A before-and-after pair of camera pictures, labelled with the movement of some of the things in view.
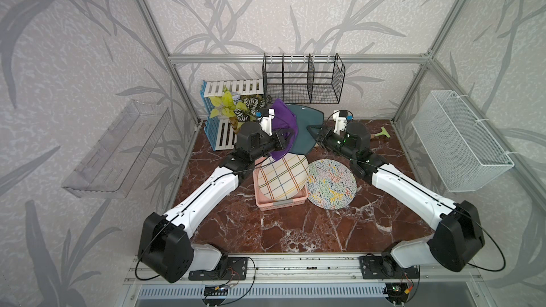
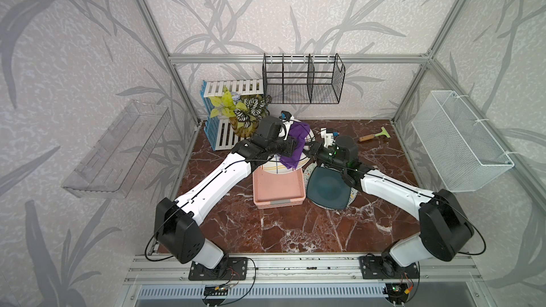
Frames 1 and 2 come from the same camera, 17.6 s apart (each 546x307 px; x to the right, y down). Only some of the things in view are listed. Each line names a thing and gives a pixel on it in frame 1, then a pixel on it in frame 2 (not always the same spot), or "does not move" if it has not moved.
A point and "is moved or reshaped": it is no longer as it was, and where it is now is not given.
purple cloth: x=284 y=118 is moved or reshaped
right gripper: x=323 y=136 → x=315 y=147
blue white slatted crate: x=221 y=132 does not move
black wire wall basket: x=303 y=78 does not move
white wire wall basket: x=463 y=153 does not move
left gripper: x=279 y=143 does not move
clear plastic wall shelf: x=111 y=167 does not move
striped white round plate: x=284 y=178 is moved or reshaped
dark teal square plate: x=306 y=116 → x=326 y=187
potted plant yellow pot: x=239 y=108 does not move
